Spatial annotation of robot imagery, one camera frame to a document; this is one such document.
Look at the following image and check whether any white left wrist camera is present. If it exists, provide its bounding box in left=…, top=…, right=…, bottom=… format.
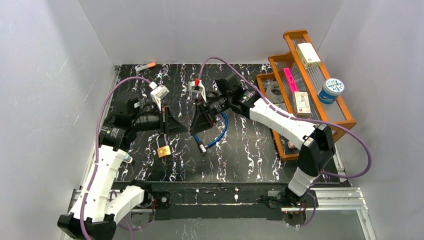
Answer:
left=148, top=81, right=170, bottom=111

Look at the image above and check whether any white box upper shelf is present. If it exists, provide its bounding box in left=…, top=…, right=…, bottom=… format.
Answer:
left=295, top=42, right=321, bottom=69

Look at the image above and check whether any orange capped marker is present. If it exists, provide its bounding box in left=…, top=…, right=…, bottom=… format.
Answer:
left=135, top=62, right=156, bottom=72

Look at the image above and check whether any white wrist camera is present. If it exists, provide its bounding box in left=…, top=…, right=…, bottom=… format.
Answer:
left=188, top=78, right=207, bottom=103
left=148, top=81, right=170, bottom=111

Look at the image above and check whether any clear tape roll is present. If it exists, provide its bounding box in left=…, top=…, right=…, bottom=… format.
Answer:
left=265, top=81, right=285, bottom=104

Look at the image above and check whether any white small box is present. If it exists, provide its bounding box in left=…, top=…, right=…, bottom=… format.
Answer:
left=293, top=91, right=312, bottom=119

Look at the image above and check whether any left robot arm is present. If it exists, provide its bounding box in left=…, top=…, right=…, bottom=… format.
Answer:
left=57, top=93, right=188, bottom=240

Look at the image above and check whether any brass padlock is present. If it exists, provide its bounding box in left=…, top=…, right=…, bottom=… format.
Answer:
left=156, top=135, right=172, bottom=158

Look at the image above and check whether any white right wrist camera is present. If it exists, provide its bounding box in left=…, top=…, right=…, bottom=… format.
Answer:
left=188, top=78, right=207, bottom=103

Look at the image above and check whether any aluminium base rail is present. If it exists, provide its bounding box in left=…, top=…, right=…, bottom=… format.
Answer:
left=75, top=71, right=367, bottom=228

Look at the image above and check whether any light blue eraser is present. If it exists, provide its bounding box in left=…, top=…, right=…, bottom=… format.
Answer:
left=123, top=154, right=133, bottom=164

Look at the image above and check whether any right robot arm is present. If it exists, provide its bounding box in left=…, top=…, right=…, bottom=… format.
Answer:
left=188, top=73, right=335, bottom=207

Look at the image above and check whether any pink small eraser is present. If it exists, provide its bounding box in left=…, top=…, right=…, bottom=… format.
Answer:
left=287, top=141, right=297, bottom=149

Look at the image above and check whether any blue cable lock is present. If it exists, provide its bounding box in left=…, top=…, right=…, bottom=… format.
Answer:
left=193, top=112, right=229, bottom=156

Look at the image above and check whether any pink highlighter pen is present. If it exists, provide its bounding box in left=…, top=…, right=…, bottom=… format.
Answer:
left=283, top=67, right=299, bottom=94

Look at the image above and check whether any orange tiered rack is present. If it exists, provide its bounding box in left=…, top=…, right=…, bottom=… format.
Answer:
left=256, top=29, right=357, bottom=162

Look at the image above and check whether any blue white round jar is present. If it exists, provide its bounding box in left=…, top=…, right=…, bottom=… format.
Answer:
left=317, top=78, right=345, bottom=105

